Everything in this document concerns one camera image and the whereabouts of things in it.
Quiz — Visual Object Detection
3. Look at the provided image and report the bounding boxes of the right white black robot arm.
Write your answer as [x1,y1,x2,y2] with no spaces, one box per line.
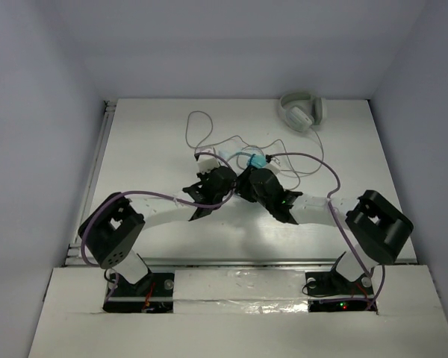
[237,167,414,298]

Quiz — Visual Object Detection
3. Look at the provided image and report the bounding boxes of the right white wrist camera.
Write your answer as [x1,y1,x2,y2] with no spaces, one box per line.
[264,155,281,175]

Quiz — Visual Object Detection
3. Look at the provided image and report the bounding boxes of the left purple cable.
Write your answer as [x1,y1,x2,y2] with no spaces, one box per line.
[80,151,232,310]

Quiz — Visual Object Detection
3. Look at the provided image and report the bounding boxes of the teal cat ear headphones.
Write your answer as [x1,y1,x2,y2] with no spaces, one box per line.
[218,148,268,171]

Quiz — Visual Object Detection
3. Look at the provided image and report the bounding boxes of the purple cable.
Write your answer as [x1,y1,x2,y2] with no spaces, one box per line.
[267,151,388,310]
[80,151,232,310]

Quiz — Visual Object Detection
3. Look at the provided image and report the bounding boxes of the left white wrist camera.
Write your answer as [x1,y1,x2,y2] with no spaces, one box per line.
[194,148,221,178]

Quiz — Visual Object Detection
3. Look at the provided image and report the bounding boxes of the metal base rail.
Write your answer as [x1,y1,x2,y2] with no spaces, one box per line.
[61,238,419,314]

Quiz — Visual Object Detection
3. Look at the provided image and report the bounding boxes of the white grey headphones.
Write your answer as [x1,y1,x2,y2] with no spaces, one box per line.
[277,91,328,133]

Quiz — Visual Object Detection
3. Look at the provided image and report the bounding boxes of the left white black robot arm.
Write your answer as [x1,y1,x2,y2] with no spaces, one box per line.
[78,166,237,296]

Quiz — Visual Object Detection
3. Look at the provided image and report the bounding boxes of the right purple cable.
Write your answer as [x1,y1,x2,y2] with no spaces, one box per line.
[267,151,388,310]

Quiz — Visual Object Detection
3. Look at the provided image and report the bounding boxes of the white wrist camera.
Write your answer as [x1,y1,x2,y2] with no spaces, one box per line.
[194,148,221,178]
[264,155,281,175]

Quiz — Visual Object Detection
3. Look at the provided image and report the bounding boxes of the grey headphone cable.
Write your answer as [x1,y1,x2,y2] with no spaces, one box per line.
[185,110,326,191]

